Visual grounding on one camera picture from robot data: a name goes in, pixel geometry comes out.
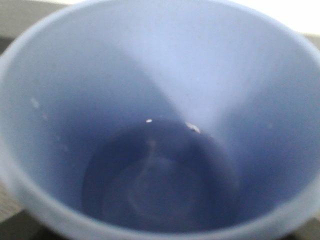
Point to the light blue ribbed plastic cup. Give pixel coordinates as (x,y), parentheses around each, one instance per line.
(162,120)

